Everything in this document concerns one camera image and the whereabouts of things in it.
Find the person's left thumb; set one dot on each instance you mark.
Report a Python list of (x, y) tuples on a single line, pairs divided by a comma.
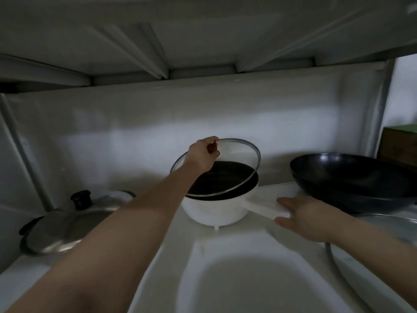
[(215, 154)]

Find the round glass pot lid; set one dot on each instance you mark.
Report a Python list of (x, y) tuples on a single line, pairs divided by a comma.
[(242, 159)]

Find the brown box with green top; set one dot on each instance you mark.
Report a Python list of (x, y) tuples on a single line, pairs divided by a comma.
[(399, 146)]

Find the steel lid with black knob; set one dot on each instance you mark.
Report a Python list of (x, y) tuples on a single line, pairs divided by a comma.
[(65, 229)]

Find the person's right forearm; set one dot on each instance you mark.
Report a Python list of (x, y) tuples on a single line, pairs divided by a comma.
[(378, 247)]

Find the person's right thumb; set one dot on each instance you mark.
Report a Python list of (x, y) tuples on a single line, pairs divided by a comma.
[(287, 201)]

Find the person's left hand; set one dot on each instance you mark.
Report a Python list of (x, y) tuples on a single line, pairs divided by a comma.
[(200, 156)]

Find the person's left forearm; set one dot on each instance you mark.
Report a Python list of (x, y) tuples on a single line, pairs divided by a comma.
[(123, 237)]

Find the black wok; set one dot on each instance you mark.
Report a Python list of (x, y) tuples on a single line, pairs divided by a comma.
[(351, 179)]

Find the white metal shelf rack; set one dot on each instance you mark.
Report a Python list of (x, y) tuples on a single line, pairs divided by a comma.
[(195, 32)]

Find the white pot with black inside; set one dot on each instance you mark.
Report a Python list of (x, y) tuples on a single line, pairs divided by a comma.
[(211, 211)]

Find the person's right hand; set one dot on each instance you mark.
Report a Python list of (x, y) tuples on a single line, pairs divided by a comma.
[(309, 221)]

